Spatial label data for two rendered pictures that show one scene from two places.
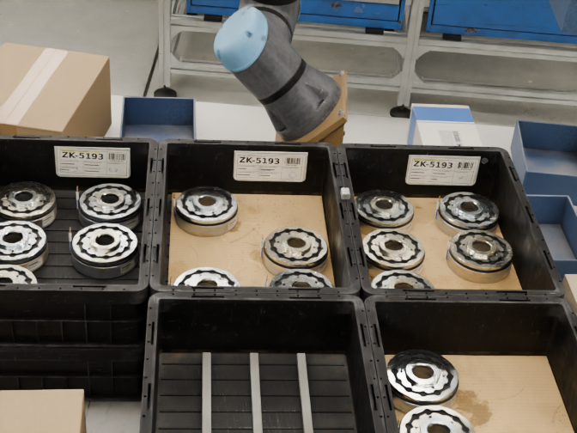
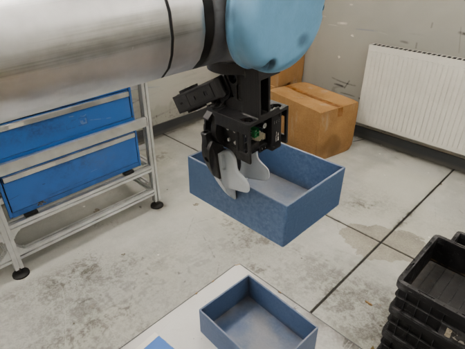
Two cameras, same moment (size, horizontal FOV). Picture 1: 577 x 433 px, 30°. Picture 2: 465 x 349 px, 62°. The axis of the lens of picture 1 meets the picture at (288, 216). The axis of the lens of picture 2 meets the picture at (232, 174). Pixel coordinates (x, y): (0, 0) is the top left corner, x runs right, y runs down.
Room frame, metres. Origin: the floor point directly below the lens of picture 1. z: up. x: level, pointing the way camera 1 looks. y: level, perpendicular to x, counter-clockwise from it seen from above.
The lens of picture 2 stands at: (1.53, -0.12, 1.44)
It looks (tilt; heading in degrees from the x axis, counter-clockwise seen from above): 31 degrees down; 315
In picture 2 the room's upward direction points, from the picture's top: straight up
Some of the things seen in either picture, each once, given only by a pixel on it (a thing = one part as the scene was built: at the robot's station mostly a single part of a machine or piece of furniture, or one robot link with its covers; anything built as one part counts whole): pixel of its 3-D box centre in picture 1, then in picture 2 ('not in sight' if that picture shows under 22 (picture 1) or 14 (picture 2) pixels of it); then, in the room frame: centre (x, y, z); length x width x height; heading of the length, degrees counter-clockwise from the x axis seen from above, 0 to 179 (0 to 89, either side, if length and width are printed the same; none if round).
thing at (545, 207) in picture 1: (539, 240); not in sight; (1.60, -0.46, 0.73); 0.20 x 0.15 x 0.07; 7
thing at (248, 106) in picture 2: not in sight; (243, 104); (1.85, -0.45, 1.26); 0.09 x 0.08 x 0.12; 179
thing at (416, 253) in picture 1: (392, 248); not in sight; (1.38, -0.17, 0.86); 0.10 x 0.10 x 0.01
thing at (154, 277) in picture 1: (251, 215); not in sight; (1.35, 0.06, 0.92); 0.40 x 0.30 x 0.02; 6
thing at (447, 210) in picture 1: (469, 210); not in sight; (1.50, -0.30, 0.86); 0.10 x 0.10 x 0.01
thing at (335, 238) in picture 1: (249, 241); not in sight; (1.35, 0.06, 0.87); 0.40 x 0.30 x 0.11; 6
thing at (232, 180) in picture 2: not in sight; (234, 179); (1.85, -0.44, 1.16); 0.06 x 0.03 x 0.09; 179
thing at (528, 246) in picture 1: (435, 244); not in sight; (1.39, -0.24, 0.87); 0.40 x 0.30 x 0.11; 6
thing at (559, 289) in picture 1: (440, 219); not in sight; (1.39, -0.24, 0.92); 0.40 x 0.30 x 0.02; 6
